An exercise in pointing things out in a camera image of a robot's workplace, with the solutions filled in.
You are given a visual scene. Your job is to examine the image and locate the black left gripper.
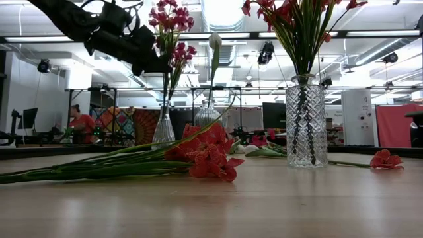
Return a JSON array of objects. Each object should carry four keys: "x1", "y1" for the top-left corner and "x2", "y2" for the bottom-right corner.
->
[{"x1": 84, "y1": 3, "x2": 173, "y2": 77}]

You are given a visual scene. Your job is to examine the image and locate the conical ribbed glass vase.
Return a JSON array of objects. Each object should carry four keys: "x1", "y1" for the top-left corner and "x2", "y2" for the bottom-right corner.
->
[{"x1": 151, "y1": 105, "x2": 176, "y2": 150}]

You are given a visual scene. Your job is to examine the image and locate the diamond-cut glass vase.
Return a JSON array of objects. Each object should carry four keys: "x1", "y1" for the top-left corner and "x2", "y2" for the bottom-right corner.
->
[{"x1": 284, "y1": 73, "x2": 329, "y2": 169}]

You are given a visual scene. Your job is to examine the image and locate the ribbed glass bottle vase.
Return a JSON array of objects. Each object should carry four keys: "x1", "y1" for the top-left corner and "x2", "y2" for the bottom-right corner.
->
[{"x1": 193, "y1": 99, "x2": 223, "y2": 128}]

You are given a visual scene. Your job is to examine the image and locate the orange mandala tapestry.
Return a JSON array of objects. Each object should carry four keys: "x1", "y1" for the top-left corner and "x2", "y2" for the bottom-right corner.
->
[{"x1": 132, "y1": 108, "x2": 160, "y2": 146}]

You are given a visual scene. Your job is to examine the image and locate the colourful patchwork tapestry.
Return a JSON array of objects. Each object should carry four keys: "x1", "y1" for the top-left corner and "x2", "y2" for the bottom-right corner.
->
[{"x1": 89, "y1": 106, "x2": 136, "y2": 146}]

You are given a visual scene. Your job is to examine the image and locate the ceiling light strip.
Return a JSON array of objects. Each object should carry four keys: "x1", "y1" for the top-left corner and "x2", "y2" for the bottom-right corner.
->
[
  {"x1": 178, "y1": 32, "x2": 251, "y2": 39},
  {"x1": 345, "y1": 30, "x2": 420, "y2": 37},
  {"x1": 3, "y1": 36, "x2": 74, "y2": 43},
  {"x1": 258, "y1": 31, "x2": 340, "y2": 38}
]

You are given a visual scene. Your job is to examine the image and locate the person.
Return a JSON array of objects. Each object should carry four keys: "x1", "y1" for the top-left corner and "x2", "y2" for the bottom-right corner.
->
[{"x1": 68, "y1": 104, "x2": 97, "y2": 145}]

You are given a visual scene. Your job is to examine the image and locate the black ceiling spotlight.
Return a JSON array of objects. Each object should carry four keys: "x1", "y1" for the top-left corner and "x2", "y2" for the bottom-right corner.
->
[
  {"x1": 36, "y1": 58, "x2": 52, "y2": 74},
  {"x1": 382, "y1": 52, "x2": 399, "y2": 65},
  {"x1": 256, "y1": 41, "x2": 275, "y2": 66}
]

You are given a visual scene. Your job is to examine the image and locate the black monitor on stand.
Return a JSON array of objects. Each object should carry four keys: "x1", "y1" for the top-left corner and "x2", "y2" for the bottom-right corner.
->
[{"x1": 17, "y1": 107, "x2": 39, "y2": 130}]

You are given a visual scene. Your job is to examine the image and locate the white tall appliance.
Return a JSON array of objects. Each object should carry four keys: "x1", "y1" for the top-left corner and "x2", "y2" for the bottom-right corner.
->
[{"x1": 340, "y1": 89, "x2": 378, "y2": 147}]

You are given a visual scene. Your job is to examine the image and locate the red partition panel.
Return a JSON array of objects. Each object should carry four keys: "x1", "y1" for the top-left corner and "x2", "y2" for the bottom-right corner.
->
[{"x1": 375, "y1": 104, "x2": 423, "y2": 149}]

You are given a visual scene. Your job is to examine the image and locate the single orange flower sprig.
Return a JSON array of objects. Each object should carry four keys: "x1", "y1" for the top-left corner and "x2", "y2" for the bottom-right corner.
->
[{"x1": 327, "y1": 148, "x2": 404, "y2": 171}]

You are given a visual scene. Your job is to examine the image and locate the black office chair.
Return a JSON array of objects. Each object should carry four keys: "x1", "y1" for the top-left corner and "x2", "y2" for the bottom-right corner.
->
[{"x1": 404, "y1": 110, "x2": 423, "y2": 149}]

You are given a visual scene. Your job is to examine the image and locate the black metal camera rig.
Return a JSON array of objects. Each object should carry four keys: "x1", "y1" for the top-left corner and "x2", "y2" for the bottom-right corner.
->
[{"x1": 65, "y1": 85, "x2": 243, "y2": 146}]

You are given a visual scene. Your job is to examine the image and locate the black metal table frame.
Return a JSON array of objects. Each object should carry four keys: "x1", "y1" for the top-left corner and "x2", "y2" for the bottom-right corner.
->
[{"x1": 0, "y1": 144, "x2": 423, "y2": 160}]

